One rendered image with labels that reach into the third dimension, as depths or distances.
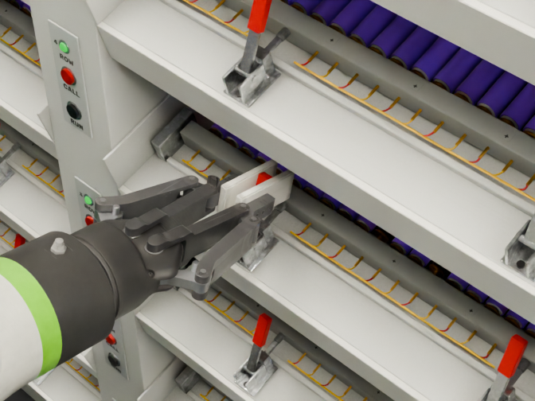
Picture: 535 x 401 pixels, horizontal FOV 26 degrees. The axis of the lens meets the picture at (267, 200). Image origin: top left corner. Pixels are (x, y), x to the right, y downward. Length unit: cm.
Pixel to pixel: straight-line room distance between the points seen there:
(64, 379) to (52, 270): 91
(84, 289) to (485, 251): 29
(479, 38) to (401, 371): 37
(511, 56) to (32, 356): 38
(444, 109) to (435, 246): 10
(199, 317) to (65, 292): 45
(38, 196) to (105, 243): 55
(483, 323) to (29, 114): 53
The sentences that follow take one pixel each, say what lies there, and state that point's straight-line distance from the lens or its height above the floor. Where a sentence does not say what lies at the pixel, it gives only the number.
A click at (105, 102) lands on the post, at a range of 108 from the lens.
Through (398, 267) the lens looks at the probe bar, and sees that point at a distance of 102.
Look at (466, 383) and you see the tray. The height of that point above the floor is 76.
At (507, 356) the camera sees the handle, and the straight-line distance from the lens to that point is 93.
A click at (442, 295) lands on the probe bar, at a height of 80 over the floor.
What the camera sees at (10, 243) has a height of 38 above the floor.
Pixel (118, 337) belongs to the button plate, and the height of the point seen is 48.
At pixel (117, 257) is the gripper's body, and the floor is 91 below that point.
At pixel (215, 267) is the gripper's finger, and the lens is 92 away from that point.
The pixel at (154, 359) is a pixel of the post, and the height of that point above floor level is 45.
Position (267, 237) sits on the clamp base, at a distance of 107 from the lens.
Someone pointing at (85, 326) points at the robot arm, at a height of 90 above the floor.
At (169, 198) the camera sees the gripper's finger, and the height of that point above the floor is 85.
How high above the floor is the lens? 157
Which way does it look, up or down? 46 degrees down
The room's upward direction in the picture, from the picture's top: straight up
